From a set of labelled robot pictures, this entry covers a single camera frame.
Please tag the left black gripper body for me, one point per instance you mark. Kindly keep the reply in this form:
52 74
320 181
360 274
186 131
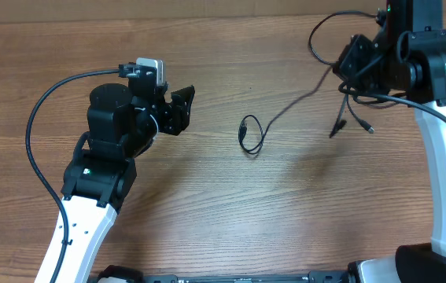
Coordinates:
164 114

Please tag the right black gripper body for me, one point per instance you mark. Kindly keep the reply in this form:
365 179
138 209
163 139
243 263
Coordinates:
355 59

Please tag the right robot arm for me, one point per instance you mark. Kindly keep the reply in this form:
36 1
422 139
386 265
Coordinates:
426 94

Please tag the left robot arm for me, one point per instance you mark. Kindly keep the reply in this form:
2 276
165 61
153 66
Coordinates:
123 122

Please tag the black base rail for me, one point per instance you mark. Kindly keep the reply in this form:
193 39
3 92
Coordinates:
121 274

